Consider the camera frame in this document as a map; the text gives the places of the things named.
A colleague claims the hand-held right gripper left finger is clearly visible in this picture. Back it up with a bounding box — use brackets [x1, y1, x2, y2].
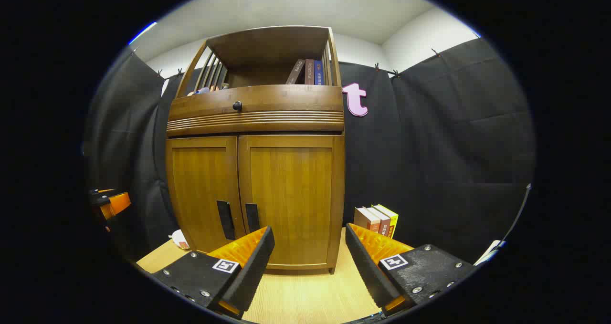
[150, 225, 276, 321]

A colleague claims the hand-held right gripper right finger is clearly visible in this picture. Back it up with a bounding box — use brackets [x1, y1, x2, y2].
[345, 222, 478, 317]

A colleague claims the wooden shoe cabinet door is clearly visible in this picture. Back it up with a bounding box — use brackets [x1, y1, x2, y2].
[238, 134, 345, 267]
[166, 136, 247, 254]

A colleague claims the wooden double-door shoe cabinet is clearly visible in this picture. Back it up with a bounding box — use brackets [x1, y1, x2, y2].
[165, 25, 346, 274]

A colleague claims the dark red spine book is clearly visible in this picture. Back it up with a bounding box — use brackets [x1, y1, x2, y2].
[370, 206, 391, 236]

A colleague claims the brown cover thick book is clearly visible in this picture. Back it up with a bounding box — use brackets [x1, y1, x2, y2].
[354, 207, 381, 233]

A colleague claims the white plush toy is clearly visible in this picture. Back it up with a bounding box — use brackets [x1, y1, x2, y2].
[169, 230, 190, 251]

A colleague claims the black backdrop cloth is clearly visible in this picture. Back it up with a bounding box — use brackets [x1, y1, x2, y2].
[84, 38, 535, 267]

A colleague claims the wooden drawer with black knob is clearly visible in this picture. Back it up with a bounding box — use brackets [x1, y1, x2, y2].
[167, 84, 345, 137]

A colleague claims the dark brown leaning book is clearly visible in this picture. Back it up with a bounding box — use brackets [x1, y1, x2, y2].
[285, 59, 306, 85]

